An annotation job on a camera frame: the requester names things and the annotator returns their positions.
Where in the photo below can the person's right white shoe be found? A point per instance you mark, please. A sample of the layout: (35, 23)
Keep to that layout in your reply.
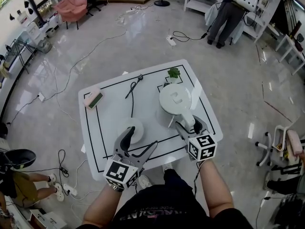
(167, 166)

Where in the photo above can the gray bin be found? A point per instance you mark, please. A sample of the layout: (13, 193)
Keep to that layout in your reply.
(45, 46)

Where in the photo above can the person's left forearm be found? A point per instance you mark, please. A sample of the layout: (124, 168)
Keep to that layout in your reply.
(102, 206)

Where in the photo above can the pink armchair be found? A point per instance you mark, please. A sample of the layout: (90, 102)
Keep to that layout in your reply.
(71, 7)

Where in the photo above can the white electric kettle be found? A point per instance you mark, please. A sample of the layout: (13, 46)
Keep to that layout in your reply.
(175, 99)

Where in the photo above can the white round kettle base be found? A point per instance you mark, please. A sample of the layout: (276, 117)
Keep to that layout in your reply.
(138, 130)

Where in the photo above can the pink green-faced clock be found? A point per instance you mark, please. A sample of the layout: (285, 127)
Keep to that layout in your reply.
(89, 98)

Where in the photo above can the metal drying rack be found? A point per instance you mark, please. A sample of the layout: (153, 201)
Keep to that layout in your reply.
(19, 51)

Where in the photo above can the person's right forearm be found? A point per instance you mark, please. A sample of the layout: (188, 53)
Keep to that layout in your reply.
(214, 187)

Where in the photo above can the person's left white shoe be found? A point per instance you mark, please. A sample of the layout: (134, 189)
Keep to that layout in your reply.
(144, 181)

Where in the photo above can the white side table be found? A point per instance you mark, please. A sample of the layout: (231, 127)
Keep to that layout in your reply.
(289, 44)

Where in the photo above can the white shelf unit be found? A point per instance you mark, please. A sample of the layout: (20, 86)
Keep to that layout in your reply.
(195, 5)

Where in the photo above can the white rolling stool frame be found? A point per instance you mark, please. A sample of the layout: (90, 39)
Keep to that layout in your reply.
(262, 145)

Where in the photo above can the person's black t-shirt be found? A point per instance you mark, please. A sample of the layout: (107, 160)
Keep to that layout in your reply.
(162, 211)

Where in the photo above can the metal wristwatch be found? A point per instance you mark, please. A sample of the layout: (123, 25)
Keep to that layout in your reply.
(116, 188)

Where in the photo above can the person's black shorts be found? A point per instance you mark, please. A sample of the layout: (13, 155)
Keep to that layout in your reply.
(176, 178)

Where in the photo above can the small green potted plant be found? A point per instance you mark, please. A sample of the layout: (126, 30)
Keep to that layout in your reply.
(174, 72)

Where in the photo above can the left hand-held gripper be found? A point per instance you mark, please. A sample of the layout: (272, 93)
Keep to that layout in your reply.
(119, 172)

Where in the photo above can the black dome backpack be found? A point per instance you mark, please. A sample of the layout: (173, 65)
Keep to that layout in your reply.
(21, 157)

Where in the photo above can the person's white shoe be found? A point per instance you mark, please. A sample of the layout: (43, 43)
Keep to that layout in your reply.
(144, 181)
(167, 166)

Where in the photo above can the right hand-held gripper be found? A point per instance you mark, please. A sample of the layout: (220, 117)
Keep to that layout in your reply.
(202, 148)

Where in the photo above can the white power strip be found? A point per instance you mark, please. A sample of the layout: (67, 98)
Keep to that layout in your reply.
(70, 189)
(41, 96)
(171, 41)

